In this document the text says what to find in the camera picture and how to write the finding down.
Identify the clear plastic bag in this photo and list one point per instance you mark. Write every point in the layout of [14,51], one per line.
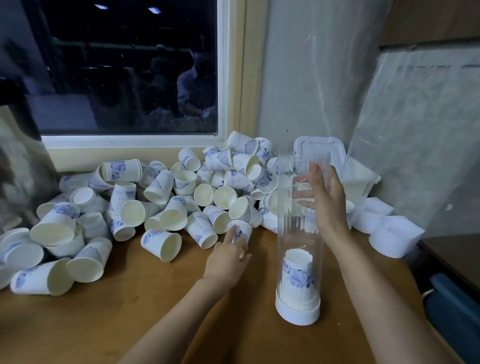
[420,127]

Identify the nested stack of paper cups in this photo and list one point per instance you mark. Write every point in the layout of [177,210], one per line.
[298,281]

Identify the dark wooden side counter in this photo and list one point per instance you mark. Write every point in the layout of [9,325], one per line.
[454,259]

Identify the person's left hand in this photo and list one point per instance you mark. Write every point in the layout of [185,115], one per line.
[226,262]

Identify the person's right hand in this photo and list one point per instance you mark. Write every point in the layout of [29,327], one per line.
[328,202]

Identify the translucent plastic box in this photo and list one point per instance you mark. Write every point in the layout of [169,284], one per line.
[360,180]

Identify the person's left forearm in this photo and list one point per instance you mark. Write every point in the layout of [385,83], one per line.
[176,326]

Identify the single blue-printed paper cup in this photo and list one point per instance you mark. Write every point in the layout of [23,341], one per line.
[241,229]

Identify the person's right forearm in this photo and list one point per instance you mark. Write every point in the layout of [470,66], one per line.
[386,300]

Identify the clear cup dispenser tube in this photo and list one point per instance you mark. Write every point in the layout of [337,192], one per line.
[298,240]

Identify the white framed window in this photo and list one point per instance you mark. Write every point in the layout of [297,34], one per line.
[127,67]

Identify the white plastic lid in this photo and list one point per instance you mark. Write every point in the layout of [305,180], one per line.
[319,148]

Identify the pile of paper cups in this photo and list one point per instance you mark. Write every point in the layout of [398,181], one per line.
[112,217]

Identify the brown wooden wall cabinet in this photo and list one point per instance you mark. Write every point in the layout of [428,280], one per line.
[431,21]

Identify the blue bin with tan rim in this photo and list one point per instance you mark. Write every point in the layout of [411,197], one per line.
[454,315]

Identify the stainless steel water dispenser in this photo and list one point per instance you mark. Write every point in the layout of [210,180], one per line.
[26,165]

